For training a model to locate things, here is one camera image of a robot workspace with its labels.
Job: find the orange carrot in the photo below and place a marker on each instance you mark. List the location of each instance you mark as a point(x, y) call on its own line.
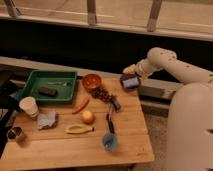
point(81, 106)

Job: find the yellow apple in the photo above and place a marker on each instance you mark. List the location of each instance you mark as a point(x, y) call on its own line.
point(87, 117)

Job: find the metal cup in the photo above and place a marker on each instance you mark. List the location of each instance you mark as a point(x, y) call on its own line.
point(16, 134)

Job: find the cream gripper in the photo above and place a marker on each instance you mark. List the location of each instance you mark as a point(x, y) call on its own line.
point(130, 69)

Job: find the orange bowl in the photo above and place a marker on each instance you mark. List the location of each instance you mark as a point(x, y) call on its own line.
point(91, 81)

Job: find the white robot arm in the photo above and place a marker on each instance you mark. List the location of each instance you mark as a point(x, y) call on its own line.
point(190, 121)

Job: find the purple bowl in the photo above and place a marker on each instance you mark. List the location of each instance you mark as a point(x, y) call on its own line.
point(127, 76)

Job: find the wooden table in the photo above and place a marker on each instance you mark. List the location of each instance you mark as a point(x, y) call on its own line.
point(54, 148)

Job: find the black stand at left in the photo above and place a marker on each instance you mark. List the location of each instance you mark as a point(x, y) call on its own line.
point(6, 102)

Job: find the blue sponge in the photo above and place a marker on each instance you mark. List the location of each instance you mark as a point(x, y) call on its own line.
point(131, 83)

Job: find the crumpled grey cloth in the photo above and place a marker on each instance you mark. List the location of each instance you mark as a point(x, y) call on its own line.
point(46, 121)

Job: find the green plastic tray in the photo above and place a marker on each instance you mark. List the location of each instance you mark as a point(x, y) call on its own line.
point(40, 78)

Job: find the black block in tray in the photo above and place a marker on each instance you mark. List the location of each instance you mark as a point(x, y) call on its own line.
point(47, 92)

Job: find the small utensil in tray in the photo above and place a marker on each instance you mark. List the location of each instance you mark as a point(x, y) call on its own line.
point(58, 83)

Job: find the yellow banana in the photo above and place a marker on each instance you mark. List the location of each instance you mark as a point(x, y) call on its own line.
point(78, 129)

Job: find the bunch of dark grapes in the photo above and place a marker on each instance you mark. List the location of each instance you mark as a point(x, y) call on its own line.
point(103, 95)

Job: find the white paper cup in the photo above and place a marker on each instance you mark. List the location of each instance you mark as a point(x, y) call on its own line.
point(29, 106)

